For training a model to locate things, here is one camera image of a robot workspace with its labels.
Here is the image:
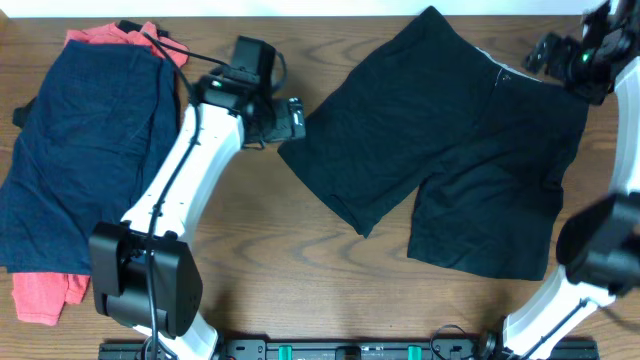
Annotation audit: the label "navy blue garment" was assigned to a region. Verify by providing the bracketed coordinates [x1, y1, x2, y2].
[0, 40, 181, 276]

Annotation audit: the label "black shorts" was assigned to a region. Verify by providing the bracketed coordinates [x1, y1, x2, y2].
[279, 8, 588, 281]

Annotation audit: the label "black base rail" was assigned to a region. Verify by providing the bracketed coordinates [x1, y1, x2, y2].
[97, 339, 601, 360]

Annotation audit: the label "red garment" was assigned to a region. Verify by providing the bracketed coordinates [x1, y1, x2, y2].
[11, 21, 190, 327]

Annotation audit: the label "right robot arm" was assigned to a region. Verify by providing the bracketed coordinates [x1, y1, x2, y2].
[475, 0, 639, 359]

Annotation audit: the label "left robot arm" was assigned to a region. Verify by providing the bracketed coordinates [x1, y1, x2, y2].
[89, 36, 306, 359]

